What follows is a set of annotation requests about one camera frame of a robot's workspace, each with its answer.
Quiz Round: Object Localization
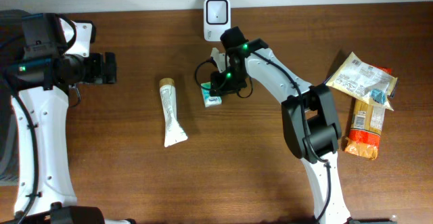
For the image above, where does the dark grey plastic basket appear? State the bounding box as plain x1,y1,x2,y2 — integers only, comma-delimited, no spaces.
1,9,28,186

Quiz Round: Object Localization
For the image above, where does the green tissue pack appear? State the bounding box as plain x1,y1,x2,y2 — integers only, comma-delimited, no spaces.
201,82,222,108

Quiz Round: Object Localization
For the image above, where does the orange red noodle packet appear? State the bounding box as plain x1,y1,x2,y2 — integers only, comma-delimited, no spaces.
344,66,393,161

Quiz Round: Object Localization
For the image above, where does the white barcode scanner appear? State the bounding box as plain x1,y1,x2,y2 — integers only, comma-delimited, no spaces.
203,0,231,42

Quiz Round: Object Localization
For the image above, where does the yellow white snack bag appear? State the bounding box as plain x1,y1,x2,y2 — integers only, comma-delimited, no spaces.
326,52,398,111

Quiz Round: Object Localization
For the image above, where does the white tube with tan cap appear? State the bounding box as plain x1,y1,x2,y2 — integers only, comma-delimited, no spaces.
159,78,188,148

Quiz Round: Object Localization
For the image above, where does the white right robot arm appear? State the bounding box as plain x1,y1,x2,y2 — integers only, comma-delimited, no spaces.
209,27,350,223

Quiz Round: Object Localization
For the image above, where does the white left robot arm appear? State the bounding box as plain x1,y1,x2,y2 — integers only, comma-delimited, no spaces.
1,10,117,223

